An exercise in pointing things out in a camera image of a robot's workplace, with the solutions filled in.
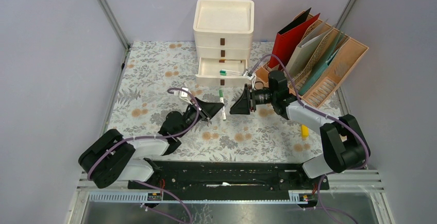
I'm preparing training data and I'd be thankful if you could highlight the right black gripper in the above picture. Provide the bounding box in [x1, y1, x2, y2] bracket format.
[230, 84, 276, 115]

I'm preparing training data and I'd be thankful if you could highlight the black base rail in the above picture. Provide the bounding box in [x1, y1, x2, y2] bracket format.
[127, 159, 329, 201]

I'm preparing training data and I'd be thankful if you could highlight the red folder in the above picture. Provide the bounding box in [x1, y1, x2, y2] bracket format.
[267, 8, 320, 70]

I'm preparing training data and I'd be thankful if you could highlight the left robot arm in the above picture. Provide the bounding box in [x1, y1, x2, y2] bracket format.
[78, 98, 224, 188]

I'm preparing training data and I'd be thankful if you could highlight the floral table mat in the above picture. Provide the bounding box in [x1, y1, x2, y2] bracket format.
[108, 42, 322, 163]

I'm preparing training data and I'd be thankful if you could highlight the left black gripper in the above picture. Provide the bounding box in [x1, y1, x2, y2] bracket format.
[177, 97, 224, 137]

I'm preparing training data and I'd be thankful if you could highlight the teal folder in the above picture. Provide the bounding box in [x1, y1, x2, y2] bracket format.
[298, 32, 345, 96]

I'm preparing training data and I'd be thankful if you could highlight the white three-drawer organizer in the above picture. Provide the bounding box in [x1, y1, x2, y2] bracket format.
[193, 0, 255, 87]

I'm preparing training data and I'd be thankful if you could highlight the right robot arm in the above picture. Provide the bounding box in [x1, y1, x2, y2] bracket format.
[230, 71, 369, 189]

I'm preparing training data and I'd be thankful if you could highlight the light green capped marker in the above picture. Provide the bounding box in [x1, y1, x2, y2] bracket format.
[220, 69, 243, 75]

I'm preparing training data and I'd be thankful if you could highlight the orange plastic file rack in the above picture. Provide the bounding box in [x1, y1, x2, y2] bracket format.
[256, 10, 368, 107]

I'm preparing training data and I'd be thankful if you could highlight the yellow eraser block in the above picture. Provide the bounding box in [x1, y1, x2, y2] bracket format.
[301, 125, 309, 140]

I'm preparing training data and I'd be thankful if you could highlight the brown capped white marker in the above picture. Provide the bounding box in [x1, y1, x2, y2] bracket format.
[219, 59, 243, 64]

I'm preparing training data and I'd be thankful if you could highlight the teal capped white marker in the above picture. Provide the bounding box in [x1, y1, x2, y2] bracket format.
[219, 73, 243, 78]

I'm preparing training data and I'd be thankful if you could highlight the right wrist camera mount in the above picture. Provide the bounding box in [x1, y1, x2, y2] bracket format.
[242, 69, 257, 87]

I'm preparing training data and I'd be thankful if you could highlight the beige folder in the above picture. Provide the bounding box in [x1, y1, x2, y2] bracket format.
[283, 20, 333, 78]

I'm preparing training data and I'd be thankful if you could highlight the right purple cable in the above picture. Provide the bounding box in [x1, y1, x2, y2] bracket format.
[249, 53, 371, 224]

